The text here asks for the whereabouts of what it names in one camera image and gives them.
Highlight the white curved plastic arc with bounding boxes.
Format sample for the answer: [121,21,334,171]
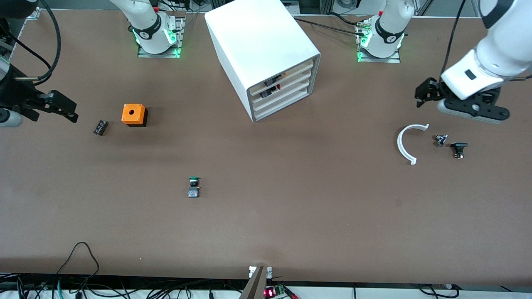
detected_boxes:
[397,124,430,166]

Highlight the orange box with hole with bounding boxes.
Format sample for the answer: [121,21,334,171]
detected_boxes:
[121,104,148,127]

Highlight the circuit board with red light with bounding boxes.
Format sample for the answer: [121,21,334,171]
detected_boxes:
[264,284,287,299]

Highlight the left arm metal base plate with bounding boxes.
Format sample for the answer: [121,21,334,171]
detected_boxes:
[356,19,401,64]

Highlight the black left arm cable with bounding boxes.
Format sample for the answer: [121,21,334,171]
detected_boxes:
[440,0,467,79]

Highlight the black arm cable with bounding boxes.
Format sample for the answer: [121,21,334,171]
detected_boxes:
[8,0,62,86]
[440,0,467,79]

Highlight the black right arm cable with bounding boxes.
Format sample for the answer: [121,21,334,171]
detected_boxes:
[8,0,62,86]

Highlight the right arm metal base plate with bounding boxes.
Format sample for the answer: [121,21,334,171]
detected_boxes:
[137,17,186,59]

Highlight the black looped cable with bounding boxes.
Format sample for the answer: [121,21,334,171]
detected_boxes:
[56,242,100,287]

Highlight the tangled black cables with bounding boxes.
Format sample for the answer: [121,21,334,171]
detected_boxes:
[0,272,250,299]

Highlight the black cable under table edge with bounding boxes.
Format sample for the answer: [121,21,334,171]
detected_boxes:
[418,284,458,299]

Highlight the grey metal bracket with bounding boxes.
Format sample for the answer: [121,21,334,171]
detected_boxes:
[239,266,267,299]

